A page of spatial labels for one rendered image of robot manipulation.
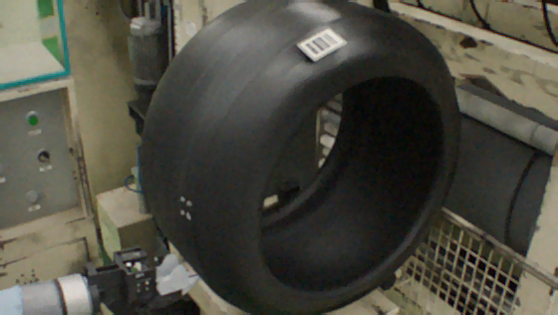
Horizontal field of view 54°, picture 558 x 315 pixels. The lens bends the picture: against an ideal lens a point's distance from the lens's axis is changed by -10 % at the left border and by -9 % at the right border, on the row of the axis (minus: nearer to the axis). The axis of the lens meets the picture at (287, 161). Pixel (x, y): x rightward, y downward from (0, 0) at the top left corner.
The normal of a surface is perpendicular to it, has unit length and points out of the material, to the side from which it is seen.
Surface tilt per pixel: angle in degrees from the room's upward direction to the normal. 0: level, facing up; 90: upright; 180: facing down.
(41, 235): 90
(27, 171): 90
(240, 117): 62
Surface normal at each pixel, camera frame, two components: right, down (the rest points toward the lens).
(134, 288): 0.56, 0.40
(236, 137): -0.12, 0.07
